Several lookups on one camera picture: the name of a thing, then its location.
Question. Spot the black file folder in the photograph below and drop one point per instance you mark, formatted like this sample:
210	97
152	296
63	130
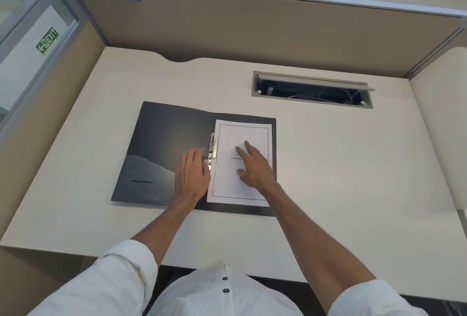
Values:
160	144

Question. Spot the person's left hand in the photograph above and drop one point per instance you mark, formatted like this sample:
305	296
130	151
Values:
191	182

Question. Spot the person's right middle finger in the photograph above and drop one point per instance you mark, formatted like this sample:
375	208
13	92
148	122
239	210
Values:
252	150

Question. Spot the person's left middle finger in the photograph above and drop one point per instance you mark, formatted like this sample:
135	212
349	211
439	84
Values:
191	159

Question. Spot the white shirt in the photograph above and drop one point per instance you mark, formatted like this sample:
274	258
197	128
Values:
109	283

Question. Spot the beige glazed side partition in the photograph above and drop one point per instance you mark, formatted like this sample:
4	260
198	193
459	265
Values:
33	115

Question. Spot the beige desk partition panel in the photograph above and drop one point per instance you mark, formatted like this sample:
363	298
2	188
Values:
255	31

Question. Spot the person's left thumb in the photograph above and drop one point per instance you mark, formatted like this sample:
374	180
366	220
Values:
207	170

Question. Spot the green exit sign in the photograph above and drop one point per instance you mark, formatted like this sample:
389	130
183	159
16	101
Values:
47	40

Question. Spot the metal folder clip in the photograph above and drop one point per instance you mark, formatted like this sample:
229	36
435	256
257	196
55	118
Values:
212	144

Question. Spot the person's right thumb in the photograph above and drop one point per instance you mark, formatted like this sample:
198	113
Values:
240	172

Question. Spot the person's left forearm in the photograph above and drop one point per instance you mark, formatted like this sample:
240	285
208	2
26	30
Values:
164	233

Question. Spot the person's right forearm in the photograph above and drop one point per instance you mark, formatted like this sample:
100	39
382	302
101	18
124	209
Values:
313	250

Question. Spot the white printed paper sheet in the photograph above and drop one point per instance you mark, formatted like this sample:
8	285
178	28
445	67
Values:
230	184

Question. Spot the beige side partition panel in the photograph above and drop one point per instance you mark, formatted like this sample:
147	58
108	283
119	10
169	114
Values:
441	115

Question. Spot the person's left little finger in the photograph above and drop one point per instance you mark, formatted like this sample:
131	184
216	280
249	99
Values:
178	170

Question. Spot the person's right hand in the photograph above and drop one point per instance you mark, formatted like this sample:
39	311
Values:
259	175

